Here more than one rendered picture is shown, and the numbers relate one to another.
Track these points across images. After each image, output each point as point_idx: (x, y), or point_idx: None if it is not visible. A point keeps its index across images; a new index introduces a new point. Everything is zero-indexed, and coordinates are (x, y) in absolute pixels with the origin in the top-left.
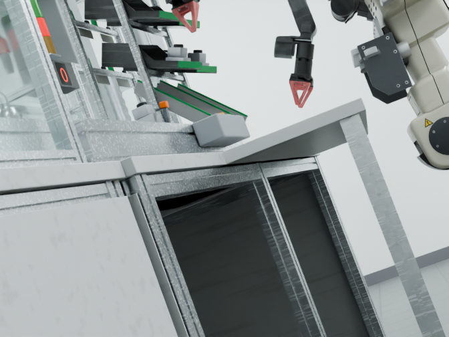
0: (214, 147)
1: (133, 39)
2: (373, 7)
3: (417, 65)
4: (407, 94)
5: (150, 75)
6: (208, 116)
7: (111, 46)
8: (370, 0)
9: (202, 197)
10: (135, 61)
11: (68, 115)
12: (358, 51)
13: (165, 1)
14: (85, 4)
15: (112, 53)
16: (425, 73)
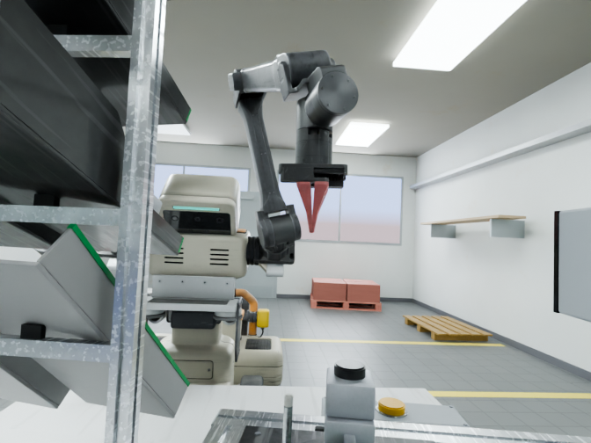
0: None
1: (157, 117)
2: (205, 258)
3: (219, 330)
4: (184, 355)
5: (69, 223)
6: (457, 412)
7: (38, 35)
8: (213, 252)
9: None
10: (144, 178)
11: None
12: (237, 309)
13: (346, 167)
14: None
15: (31, 61)
16: (219, 339)
